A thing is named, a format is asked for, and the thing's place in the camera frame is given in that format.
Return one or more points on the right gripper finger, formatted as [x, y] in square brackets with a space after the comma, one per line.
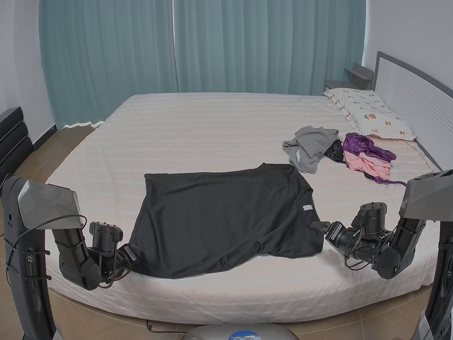
[320, 226]

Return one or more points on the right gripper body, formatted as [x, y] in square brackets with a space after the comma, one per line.
[339, 237]

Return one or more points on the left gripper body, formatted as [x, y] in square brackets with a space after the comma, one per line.
[126, 259]

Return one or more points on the black T-shirt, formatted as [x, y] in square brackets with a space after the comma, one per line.
[219, 218]

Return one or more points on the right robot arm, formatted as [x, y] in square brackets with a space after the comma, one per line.
[421, 197]

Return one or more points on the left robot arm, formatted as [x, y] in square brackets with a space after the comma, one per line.
[46, 204]

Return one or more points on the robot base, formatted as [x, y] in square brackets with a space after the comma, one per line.
[237, 333]

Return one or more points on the bed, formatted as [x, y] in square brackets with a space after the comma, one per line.
[219, 133]

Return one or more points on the small black garment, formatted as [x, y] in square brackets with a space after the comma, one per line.
[334, 152]

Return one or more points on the pink garment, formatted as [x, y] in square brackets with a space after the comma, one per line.
[368, 165]

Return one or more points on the grey garment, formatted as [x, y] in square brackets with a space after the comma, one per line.
[311, 147]

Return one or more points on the purple garment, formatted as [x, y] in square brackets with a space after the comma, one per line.
[364, 147]

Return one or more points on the white printed pillow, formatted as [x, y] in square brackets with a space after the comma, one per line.
[370, 113]

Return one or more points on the grey bedside table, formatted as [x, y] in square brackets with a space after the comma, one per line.
[357, 75]

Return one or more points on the black chest of drawers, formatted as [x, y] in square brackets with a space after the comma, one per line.
[13, 136]

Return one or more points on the blue-green curtain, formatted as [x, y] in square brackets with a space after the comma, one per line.
[269, 34]
[106, 48]

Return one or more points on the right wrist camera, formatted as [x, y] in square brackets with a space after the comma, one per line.
[355, 222]

